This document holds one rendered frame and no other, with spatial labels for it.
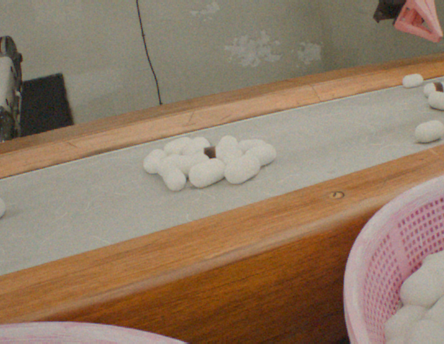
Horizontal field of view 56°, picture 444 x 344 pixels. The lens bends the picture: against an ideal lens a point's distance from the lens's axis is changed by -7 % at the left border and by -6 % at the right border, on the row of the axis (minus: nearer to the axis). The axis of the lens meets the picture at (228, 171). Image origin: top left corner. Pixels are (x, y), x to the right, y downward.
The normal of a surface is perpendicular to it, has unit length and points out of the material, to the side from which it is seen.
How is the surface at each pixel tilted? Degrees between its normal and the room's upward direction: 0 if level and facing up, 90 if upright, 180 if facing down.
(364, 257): 74
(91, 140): 45
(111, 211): 0
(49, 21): 90
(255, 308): 90
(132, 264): 0
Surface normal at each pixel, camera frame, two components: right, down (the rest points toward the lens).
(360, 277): 0.87, -0.26
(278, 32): 0.43, 0.26
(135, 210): -0.14, -0.94
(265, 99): 0.17, -0.48
